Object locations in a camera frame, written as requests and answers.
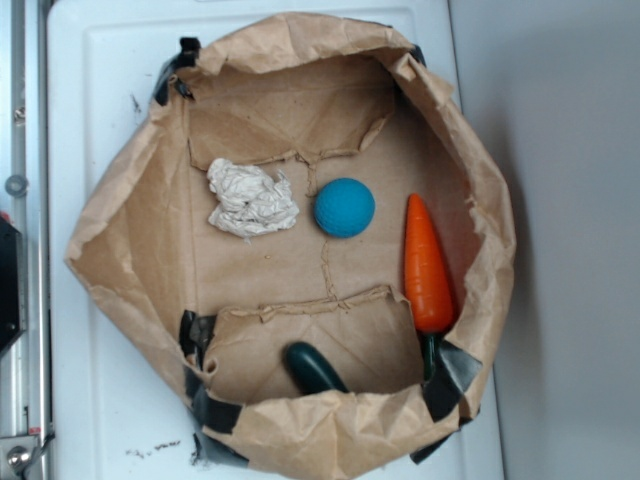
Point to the orange toy carrot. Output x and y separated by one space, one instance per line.
426 281

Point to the black box on rail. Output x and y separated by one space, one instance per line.
13 284

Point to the dark green toy cucumber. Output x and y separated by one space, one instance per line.
310 370

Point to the blue golf ball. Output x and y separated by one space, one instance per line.
344 208

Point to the metal frame rail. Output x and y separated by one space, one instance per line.
27 430

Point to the white paper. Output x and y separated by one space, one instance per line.
250 202

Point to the brown paper bag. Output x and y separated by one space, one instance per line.
320 98

